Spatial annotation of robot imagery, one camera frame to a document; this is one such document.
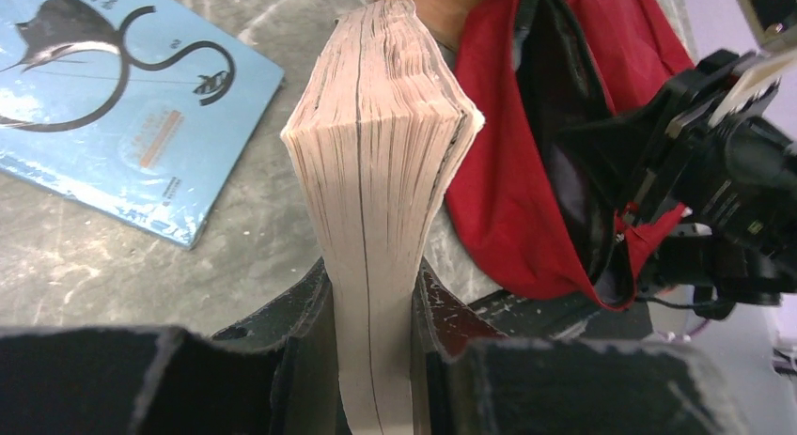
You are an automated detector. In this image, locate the green treehouse book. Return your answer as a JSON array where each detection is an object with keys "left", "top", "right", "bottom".
[{"left": 280, "top": 0, "right": 485, "bottom": 434}]

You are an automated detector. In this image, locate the red backpack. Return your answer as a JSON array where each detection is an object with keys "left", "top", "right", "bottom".
[{"left": 445, "top": 0, "right": 693, "bottom": 310}]

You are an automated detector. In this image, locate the light blue notebook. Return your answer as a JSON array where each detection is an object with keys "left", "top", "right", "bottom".
[{"left": 1, "top": 0, "right": 284, "bottom": 248}]

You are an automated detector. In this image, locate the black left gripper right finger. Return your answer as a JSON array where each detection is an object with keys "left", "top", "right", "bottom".
[{"left": 411, "top": 263, "right": 747, "bottom": 434}]

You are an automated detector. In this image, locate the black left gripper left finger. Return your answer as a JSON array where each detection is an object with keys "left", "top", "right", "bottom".
[{"left": 1, "top": 263, "right": 338, "bottom": 434}]

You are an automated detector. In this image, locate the wooden base board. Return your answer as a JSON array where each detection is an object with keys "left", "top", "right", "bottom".
[{"left": 414, "top": 0, "right": 481, "bottom": 51}]

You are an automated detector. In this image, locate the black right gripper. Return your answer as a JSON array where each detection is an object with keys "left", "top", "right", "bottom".
[{"left": 555, "top": 50, "right": 796, "bottom": 305}]

